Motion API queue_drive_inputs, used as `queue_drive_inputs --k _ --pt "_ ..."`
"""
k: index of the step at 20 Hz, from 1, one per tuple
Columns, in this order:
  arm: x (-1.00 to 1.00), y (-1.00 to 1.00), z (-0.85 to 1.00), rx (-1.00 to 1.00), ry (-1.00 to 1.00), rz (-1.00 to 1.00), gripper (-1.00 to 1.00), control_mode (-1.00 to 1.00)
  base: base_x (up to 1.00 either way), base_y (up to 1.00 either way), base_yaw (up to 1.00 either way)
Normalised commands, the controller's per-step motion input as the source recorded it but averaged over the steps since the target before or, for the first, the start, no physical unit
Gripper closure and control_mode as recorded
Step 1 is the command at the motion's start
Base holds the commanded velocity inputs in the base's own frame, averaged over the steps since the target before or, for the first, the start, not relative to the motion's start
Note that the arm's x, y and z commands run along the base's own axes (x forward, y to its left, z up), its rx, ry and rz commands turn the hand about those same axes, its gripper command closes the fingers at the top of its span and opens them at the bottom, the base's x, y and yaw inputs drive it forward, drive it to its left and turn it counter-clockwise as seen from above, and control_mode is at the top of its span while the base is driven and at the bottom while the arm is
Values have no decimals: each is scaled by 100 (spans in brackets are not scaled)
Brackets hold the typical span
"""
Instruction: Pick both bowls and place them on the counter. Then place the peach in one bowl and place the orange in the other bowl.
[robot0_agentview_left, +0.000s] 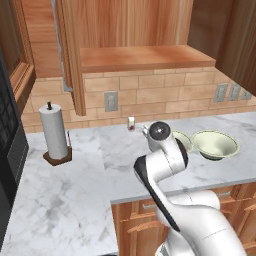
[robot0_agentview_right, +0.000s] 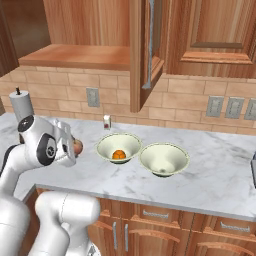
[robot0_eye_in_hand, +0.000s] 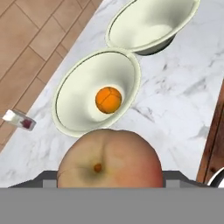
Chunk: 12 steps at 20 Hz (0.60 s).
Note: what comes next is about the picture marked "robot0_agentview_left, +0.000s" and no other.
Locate tall wooden cabinet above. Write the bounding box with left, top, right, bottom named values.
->
left=0, top=0, right=37, bottom=116

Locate wooden door handle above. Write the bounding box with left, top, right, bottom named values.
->
left=243, top=203, right=256, bottom=215
left=126, top=219, right=165, bottom=235

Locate brown wooden towel holder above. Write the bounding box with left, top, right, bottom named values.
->
left=42, top=100, right=74, bottom=167

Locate wooden drawer front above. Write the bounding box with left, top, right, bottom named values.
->
left=132, top=184, right=243, bottom=219

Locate wooden base cupboard door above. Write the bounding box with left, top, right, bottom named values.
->
left=111, top=201, right=169, bottom=256
left=229, top=182, right=256, bottom=256

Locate pale green bowl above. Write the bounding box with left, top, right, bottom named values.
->
left=191, top=129, right=241, bottom=162
left=171, top=129, right=195, bottom=154

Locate black appliance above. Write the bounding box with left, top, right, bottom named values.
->
left=0, top=49, right=30, bottom=248

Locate white paper towel roll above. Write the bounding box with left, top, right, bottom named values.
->
left=38, top=103, right=69, bottom=160

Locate grey wall socket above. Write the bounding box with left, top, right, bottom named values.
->
left=103, top=90, right=119, bottom=113
left=227, top=82, right=242, bottom=102
left=213, top=82, right=229, bottom=104
left=240, top=88, right=254, bottom=101

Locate open wooden wall cupboard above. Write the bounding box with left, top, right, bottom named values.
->
left=74, top=0, right=217, bottom=74

